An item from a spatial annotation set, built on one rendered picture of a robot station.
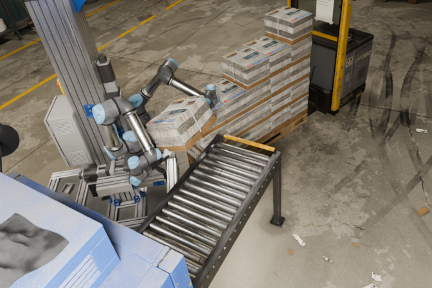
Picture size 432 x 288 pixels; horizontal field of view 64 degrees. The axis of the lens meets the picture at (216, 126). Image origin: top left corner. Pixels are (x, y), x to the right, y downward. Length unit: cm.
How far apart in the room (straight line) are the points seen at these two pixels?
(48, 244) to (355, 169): 306
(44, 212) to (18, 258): 16
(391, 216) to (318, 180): 69
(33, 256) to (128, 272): 30
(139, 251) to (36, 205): 37
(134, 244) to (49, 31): 156
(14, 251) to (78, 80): 159
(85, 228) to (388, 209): 277
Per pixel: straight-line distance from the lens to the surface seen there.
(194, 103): 240
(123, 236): 133
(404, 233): 332
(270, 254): 302
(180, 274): 126
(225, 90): 328
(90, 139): 284
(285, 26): 349
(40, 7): 242
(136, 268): 125
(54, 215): 122
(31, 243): 116
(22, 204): 131
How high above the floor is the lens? 256
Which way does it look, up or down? 37 degrees down
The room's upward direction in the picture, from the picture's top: 8 degrees counter-clockwise
